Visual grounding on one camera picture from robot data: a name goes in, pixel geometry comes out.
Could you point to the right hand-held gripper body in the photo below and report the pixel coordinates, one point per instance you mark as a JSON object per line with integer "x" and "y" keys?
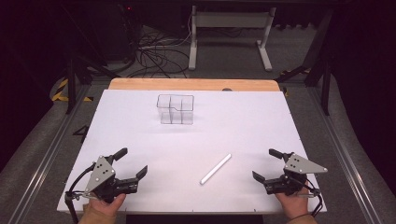
{"x": 299, "y": 168}

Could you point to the yellow black hazard tape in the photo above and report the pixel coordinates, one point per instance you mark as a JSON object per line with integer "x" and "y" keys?
{"x": 60, "y": 93}

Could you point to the black equipment case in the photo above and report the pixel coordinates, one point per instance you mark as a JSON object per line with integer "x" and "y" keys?
{"x": 120, "y": 31}

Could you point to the black tape mark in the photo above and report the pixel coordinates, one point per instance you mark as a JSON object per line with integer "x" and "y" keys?
{"x": 81, "y": 132}

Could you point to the person's left hand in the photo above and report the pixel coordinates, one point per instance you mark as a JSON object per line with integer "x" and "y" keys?
{"x": 102, "y": 205}

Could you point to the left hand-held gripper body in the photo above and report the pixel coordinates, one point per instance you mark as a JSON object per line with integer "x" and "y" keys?
{"x": 100, "y": 174}

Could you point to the white metal desk frame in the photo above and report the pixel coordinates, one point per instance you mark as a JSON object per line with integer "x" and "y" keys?
{"x": 230, "y": 19}

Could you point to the aluminium floor rail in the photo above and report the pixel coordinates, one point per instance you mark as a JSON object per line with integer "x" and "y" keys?
{"x": 345, "y": 155}
{"x": 43, "y": 158}

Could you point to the person's right hand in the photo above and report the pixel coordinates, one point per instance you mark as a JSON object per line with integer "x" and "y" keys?
{"x": 292, "y": 203}

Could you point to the black tripod stand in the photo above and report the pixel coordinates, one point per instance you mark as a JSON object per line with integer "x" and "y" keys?
{"x": 74, "y": 77}

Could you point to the clear plastic organizer box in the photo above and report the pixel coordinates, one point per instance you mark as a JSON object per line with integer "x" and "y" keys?
{"x": 176, "y": 109}

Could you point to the white stick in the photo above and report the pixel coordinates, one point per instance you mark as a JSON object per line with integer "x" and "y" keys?
{"x": 215, "y": 169}

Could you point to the black metal stand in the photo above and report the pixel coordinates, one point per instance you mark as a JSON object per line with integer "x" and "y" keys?
{"x": 323, "y": 71}

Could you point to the white board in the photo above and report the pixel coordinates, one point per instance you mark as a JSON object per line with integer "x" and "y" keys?
{"x": 193, "y": 140}

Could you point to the wooden table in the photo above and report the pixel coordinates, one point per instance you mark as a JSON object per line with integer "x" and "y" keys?
{"x": 193, "y": 84}

